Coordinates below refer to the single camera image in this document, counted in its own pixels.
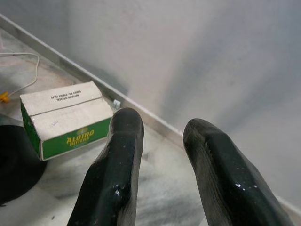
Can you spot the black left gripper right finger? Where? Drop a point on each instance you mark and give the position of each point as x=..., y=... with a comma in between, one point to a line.
x=223, y=179

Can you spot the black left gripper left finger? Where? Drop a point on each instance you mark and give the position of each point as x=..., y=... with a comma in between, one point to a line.
x=115, y=164

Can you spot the small white clip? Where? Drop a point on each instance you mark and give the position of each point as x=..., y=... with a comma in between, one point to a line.
x=116, y=103

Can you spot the green and white cardboard box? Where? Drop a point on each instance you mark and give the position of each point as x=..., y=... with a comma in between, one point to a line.
x=65, y=110

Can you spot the black round object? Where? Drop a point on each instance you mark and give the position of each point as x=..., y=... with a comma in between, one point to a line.
x=16, y=164

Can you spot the small yellow plug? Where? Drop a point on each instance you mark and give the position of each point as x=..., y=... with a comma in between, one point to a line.
x=3, y=97

